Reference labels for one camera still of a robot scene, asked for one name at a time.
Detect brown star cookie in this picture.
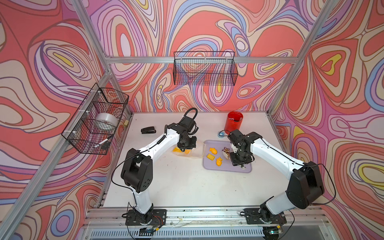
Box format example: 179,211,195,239
222,148,230,155

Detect clear resealable plastic bag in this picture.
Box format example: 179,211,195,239
171,146,204,159

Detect orange fish cookie top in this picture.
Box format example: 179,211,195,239
210,148,218,155

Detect orange fish cookie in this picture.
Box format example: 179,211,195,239
216,158,223,167
210,148,218,155

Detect orange fish cookie bottom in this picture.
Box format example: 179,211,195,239
216,158,223,167

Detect square yellow cracker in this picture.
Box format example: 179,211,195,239
207,154,216,161

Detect metal silicone-tipped tongs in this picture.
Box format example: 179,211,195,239
222,153,246,169

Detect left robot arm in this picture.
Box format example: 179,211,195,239
121,116,199,225

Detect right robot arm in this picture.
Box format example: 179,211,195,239
228,130,325,224

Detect red cylindrical cup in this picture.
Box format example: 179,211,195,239
224,111,244,135

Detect blue tape roll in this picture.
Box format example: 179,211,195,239
218,131,228,138

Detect lavender plastic tray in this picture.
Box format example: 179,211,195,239
203,140,252,174

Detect black stapler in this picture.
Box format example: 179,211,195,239
141,126,157,134

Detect grey tape roll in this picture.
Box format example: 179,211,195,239
95,113,119,131

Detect white marker in basket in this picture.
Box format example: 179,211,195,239
94,138,109,148

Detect back black wire basket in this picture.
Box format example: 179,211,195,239
173,50,239,86

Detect black wire basket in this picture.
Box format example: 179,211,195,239
62,84,129,155
173,50,239,86

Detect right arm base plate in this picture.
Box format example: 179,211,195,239
240,208,287,225

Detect left black wire basket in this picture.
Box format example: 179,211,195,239
62,84,129,155

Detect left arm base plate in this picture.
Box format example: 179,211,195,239
125,209,167,227

